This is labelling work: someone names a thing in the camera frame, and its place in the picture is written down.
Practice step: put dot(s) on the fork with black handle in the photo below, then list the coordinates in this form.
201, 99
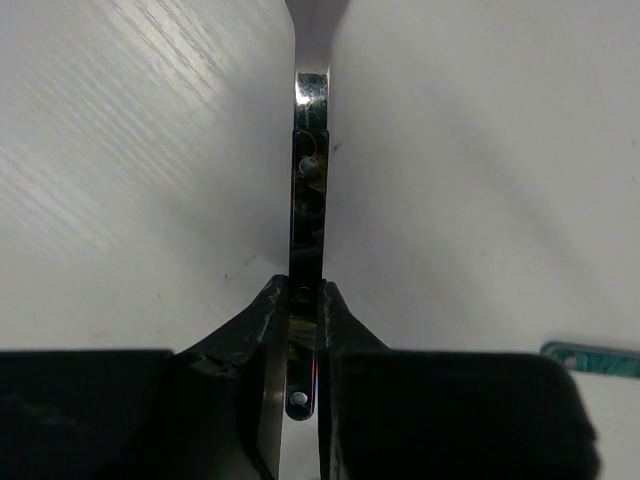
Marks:
315, 25

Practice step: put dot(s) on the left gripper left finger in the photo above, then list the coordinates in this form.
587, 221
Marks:
212, 411

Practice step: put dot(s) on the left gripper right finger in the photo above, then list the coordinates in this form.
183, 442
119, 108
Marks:
397, 414

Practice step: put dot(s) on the knife with teal handle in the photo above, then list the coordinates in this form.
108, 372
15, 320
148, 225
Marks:
594, 359

